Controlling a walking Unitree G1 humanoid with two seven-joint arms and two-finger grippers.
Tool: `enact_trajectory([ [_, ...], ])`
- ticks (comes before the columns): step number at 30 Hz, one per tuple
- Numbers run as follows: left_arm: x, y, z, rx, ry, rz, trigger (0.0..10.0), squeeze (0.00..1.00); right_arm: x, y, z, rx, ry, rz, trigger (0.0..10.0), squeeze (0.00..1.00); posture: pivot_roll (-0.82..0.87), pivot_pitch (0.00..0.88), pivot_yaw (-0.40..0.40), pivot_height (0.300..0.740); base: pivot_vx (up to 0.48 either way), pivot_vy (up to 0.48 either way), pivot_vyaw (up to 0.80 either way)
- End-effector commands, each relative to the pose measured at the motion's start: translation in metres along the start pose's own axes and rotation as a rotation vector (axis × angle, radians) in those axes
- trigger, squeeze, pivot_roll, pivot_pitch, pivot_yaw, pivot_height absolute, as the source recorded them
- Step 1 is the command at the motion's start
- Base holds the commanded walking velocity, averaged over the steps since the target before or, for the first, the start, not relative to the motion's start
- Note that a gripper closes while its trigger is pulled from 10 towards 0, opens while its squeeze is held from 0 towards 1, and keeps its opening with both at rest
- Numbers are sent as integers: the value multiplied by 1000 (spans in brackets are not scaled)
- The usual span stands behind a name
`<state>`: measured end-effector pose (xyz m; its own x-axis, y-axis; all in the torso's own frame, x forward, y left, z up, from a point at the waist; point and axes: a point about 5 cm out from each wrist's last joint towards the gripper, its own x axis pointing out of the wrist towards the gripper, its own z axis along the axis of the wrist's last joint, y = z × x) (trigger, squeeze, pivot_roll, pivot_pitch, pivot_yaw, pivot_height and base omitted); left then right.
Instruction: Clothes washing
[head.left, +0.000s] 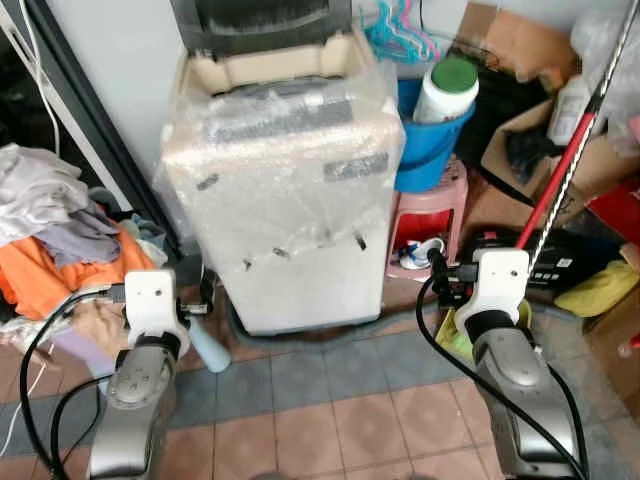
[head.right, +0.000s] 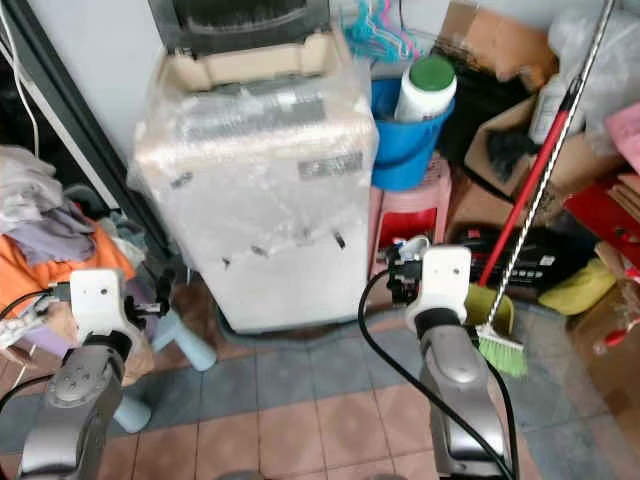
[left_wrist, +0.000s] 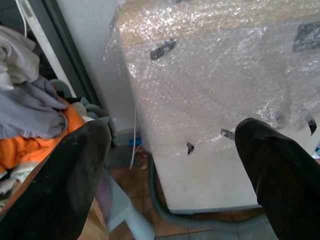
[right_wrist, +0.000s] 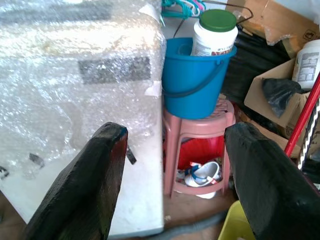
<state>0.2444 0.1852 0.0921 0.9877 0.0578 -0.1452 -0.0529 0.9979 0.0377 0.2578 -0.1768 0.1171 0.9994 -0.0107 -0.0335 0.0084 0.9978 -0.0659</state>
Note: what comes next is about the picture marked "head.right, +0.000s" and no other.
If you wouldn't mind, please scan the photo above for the grey washer base tray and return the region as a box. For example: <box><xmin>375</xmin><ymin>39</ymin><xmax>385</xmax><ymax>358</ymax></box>
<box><xmin>210</xmin><ymin>298</ymin><xmax>411</xmax><ymax>351</ymax></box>

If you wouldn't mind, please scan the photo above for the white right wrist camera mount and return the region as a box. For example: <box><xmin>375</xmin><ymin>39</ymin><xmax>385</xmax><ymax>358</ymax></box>
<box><xmin>407</xmin><ymin>246</ymin><xmax>474</xmax><ymax>314</ymax></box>

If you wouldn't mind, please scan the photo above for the pink cloth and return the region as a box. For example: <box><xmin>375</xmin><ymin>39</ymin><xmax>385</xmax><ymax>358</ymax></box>
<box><xmin>604</xmin><ymin>100</ymin><xmax>640</xmax><ymax>177</ymax></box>

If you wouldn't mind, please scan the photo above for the open cardboard box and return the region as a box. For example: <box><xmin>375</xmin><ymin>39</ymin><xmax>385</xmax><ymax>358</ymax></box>
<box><xmin>464</xmin><ymin>93</ymin><xmax>623</xmax><ymax>199</ymax></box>

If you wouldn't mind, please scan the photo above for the yellow cloth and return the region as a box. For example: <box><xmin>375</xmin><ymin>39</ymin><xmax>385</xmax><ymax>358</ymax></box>
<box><xmin>537</xmin><ymin>257</ymin><xmax>618</xmax><ymax>317</ymax></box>

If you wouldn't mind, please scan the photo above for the red box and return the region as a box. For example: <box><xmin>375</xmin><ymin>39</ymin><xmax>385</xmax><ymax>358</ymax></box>
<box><xmin>564</xmin><ymin>173</ymin><xmax>640</xmax><ymax>267</ymax></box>

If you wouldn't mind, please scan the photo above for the red-handled tool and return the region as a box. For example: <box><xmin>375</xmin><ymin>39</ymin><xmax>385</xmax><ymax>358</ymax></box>
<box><xmin>594</xmin><ymin>318</ymin><xmax>640</xmax><ymax>353</ymax></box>

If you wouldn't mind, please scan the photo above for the white shoe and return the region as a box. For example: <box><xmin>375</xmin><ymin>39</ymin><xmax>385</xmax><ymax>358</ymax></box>
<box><xmin>380</xmin><ymin>235</ymin><xmax>431</xmax><ymax>265</ymax></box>

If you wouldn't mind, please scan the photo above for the orange garment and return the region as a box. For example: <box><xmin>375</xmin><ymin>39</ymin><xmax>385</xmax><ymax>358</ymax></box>
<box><xmin>0</xmin><ymin>222</ymin><xmax>137</xmax><ymax>319</ymax></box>

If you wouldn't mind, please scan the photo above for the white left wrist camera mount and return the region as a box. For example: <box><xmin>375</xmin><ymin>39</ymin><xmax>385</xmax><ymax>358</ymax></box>
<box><xmin>67</xmin><ymin>267</ymin><xmax>138</xmax><ymax>342</ymax></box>

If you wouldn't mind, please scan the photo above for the clear plastic bag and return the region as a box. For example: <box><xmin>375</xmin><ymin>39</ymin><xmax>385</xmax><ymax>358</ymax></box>
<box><xmin>548</xmin><ymin>6</ymin><xmax>640</xmax><ymax>133</ymax></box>

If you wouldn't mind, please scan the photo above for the blue plastic bucket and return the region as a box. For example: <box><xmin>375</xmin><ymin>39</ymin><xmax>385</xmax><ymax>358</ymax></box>
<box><xmin>370</xmin><ymin>76</ymin><xmax>457</xmax><ymax>192</ymax></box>

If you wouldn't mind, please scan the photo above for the pink plastic stool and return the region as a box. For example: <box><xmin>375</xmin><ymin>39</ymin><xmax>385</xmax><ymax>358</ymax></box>
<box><xmin>367</xmin><ymin>158</ymin><xmax>454</xmax><ymax>267</ymax></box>

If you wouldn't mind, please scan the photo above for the red-handled green dustpan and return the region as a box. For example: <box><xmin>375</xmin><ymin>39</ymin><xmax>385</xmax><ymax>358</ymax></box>
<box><xmin>464</xmin><ymin>106</ymin><xmax>578</xmax><ymax>337</ymax></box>

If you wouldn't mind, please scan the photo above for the white plastic bottle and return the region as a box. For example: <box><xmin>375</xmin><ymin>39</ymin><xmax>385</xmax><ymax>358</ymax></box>
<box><xmin>529</xmin><ymin>74</ymin><xmax>577</xmax><ymax>147</ymax></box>

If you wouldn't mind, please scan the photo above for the black cloth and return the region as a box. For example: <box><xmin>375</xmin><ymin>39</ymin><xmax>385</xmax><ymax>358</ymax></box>
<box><xmin>487</xmin><ymin>129</ymin><xmax>541</xmax><ymax>183</ymax></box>

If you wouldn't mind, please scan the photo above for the brown folded cardboard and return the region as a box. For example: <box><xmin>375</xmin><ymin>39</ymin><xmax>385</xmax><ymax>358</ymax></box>
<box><xmin>435</xmin><ymin>0</ymin><xmax>558</xmax><ymax>89</ymax></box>

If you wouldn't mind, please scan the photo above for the teal plastic hanger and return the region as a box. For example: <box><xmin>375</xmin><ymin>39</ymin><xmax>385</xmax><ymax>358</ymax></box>
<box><xmin>345</xmin><ymin>0</ymin><xmax>406</xmax><ymax>61</ymax></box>

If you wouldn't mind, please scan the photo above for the pink plastic hanger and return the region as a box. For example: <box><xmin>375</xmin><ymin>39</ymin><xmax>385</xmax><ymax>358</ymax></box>
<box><xmin>380</xmin><ymin>0</ymin><xmax>423</xmax><ymax>59</ymax></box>

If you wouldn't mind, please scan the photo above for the dark door frame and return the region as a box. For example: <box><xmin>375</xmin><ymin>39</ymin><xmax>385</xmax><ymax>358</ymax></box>
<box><xmin>0</xmin><ymin>0</ymin><xmax>153</xmax><ymax>256</ymax></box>

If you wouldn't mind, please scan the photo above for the pale blue plastic leg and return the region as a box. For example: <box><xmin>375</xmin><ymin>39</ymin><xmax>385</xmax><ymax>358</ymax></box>
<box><xmin>152</xmin><ymin>308</ymin><xmax>217</xmax><ymax>372</ymax></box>
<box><xmin>110</xmin><ymin>394</ymin><xmax>152</xmax><ymax>434</ymax></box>

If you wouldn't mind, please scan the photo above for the brown cardboard box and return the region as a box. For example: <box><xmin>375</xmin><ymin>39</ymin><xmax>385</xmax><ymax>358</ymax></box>
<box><xmin>563</xmin><ymin>278</ymin><xmax>640</xmax><ymax>413</ymax></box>

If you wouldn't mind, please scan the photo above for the black labelled case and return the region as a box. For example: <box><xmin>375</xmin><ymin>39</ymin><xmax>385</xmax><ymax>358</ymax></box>
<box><xmin>455</xmin><ymin>226</ymin><xmax>598</xmax><ymax>293</ymax></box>

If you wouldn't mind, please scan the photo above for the white plastic-wrapped washing machine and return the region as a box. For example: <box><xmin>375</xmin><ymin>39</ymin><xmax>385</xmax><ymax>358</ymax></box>
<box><xmin>132</xmin><ymin>0</ymin><xmax>383</xmax><ymax>337</ymax></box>

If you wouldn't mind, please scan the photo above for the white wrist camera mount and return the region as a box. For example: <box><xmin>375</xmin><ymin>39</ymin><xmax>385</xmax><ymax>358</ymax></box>
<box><xmin>67</xmin><ymin>267</ymin><xmax>138</xmax><ymax>342</ymax></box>
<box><xmin>407</xmin><ymin>246</ymin><xmax>474</xmax><ymax>314</ymax></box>

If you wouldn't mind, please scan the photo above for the dark washer lid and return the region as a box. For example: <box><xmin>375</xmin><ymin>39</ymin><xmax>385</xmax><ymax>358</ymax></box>
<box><xmin>148</xmin><ymin>0</ymin><xmax>333</xmax><ymax>57</ymax></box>

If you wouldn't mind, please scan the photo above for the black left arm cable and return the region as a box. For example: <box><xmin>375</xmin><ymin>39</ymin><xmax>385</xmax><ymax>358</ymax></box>
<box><xmin>0</xmin><ymin>288</ymin><xmax>63</xmax><ymax>413</ymax></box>

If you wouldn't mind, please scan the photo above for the white wall cable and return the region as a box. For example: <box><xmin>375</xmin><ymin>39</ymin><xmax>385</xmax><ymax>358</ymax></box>
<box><xmin>0</xmin><ymin>10</ymin><xmax>43</xmax><ymax>159</ymax></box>

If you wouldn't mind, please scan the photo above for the white bottle green cap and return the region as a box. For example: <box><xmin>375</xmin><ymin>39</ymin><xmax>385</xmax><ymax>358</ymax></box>
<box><xmin>393</xmin><ymin>54</ymin><xmax>459</xmax><ymax>124</ymax></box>

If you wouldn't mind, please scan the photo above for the grey white garment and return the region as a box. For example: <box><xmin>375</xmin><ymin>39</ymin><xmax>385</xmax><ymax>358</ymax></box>
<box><xmin>0</xmin><ymin>145</ymin><xmax>76</xmax><ymax>236</ymax></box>

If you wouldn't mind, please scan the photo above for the purple garment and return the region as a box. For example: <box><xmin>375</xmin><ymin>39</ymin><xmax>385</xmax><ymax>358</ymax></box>
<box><xmin>12</xmin><ymin>212</ymin><xmax>99</xmax><ymax>266</ymax></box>

